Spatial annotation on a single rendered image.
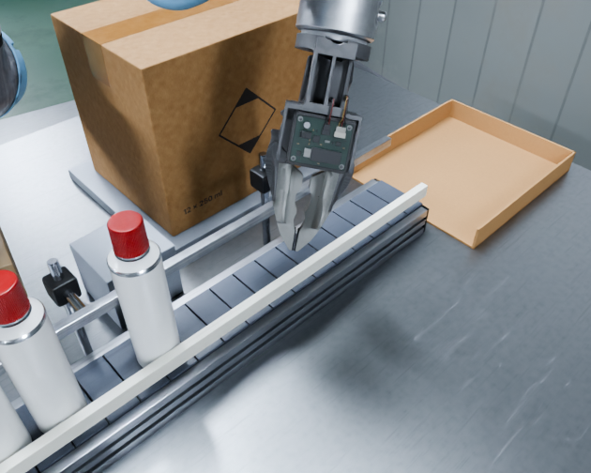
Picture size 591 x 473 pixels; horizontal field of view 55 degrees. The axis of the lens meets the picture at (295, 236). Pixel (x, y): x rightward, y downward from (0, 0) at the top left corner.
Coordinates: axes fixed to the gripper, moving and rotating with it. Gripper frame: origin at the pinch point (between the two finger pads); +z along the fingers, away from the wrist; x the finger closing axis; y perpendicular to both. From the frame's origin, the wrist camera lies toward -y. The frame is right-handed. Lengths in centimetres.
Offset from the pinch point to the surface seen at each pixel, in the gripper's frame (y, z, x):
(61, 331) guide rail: 4.2, 13.2, -22.2
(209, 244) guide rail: -7.2, 4.7, -9.5
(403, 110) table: -62, -14, 21
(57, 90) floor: -250, 12, -121
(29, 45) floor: -300, -7, -158
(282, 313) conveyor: -7.5, 12.2, 0.7
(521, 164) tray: -43, -9, 40
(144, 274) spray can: 7.1, 4.3, -13.9
